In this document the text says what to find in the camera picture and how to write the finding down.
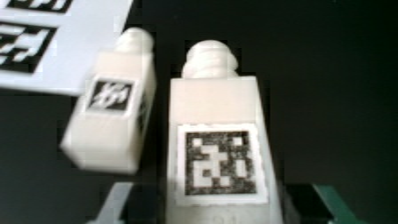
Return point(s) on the white fiducial marker sheet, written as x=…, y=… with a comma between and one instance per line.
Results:
x=55, y=31

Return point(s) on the white table leg near sheet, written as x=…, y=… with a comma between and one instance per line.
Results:
x=105, y=132

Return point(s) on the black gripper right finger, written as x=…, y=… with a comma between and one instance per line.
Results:
x=313, y=205

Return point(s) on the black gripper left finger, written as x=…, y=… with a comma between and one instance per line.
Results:
x=110, y=211

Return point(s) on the white table leg with tag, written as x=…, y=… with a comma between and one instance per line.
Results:
x=220, y=177

